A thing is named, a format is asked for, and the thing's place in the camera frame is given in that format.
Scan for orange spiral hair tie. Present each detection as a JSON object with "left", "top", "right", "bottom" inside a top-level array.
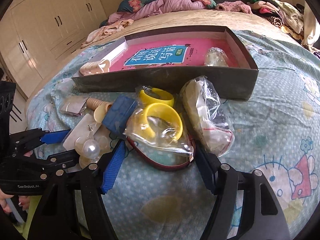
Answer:
[{"left": 86, "top": 97, "right": 113, "bottom": 124}]

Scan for pearl hair clip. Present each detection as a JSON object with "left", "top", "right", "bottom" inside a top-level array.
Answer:
[{"left": 74, "top": 125, "right": 111, "bottom": 169}]

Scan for small crinkled plastic bag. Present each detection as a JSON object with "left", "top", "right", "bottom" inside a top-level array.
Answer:
[{"left": 204, "top": 47, "right": 228, "bottom": 67}]

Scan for beige bed cover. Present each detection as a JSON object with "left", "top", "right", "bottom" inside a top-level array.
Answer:
[{"left": 92, "top": 9, "right": 298, "bottom": 46}]

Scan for peach clothes on bed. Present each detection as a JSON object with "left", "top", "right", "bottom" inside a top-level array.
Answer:
[{"left": 81, "top": 19, "right": 134, "bottom": 49}]

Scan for yellow bangles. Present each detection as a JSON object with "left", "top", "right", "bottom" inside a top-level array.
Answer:
[{"left": 124, "top": 86, "right": 193, "bottom": 155}]

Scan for pink purple quilt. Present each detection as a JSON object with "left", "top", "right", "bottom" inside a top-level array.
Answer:
[{"left": 107, "top": 0, "right": 206, "bottom": 25}]

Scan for pile of clothes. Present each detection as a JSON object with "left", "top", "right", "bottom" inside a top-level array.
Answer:
[{"left": 247, "top": 0, "right": 304, "bottom": 34}]

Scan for white hair claw clip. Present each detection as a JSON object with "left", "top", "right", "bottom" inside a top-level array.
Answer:
[{"left": 79, "top": 60, "right": 111, "bottom": 76}]

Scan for Hello Kitty blue blanket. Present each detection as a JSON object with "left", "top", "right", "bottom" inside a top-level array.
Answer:
[{"left": 26, "top": 29, "right": 320, "bottom": 240}]

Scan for white card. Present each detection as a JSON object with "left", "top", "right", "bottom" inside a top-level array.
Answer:
[{"left": 60, "top": 95, "right": 88, "bottom": 116}]

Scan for plastic bag with beads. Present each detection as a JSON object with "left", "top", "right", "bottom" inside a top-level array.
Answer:
[{"left": 180, "top": 76, "right": 235, "bottom": 157}]

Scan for brown leather strap watch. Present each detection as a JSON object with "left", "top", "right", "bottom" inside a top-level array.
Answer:
[{"left": 126, "top": 135, "right": 197, "bottom": 172}]

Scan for cream wardrobe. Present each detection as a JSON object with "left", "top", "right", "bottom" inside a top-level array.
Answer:
[{"left": 1, "top": 0, "right": 106, "bottom": 97}]

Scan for pink fuzzy garment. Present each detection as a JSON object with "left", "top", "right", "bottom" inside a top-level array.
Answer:
[{"left": 215, "top": 1, "right": 252, "bottom": 14}]

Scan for person's left hand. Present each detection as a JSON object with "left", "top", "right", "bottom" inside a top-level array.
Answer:
[{"left": 0, "top": 190, "right": 30, "bottom": 214}]

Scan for pink Chinese book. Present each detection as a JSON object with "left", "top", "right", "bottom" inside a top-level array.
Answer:
[{"left": 110, "top": 38, "right": 239, "bottom": 72}]

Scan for blue small jewelry box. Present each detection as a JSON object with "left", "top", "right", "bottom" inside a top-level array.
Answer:
[{"left": 102, "top": 95, "right": 137, "bottom": 137}]

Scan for cream curtain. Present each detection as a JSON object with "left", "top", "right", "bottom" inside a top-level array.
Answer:
[{"left": 302, "top": 2, "right": 319, "bottom": 46}]

